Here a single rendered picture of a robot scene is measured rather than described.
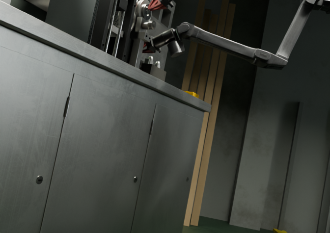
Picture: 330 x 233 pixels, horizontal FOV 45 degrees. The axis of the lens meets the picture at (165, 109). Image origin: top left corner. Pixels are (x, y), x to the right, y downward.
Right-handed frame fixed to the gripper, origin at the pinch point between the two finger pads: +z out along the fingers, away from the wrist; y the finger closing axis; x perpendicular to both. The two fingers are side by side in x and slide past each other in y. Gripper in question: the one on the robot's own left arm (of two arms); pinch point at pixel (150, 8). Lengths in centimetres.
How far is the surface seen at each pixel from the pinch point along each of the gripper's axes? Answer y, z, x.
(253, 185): 242, 56, -71
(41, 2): -30.4, 34.3, 14.0
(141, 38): -4.7, 8.2, -13.3
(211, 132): 196, 58, -16
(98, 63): -62, 1, -47
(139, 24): -4.6, 6.5, -6.8
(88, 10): -34.1, 12.4, -7.7
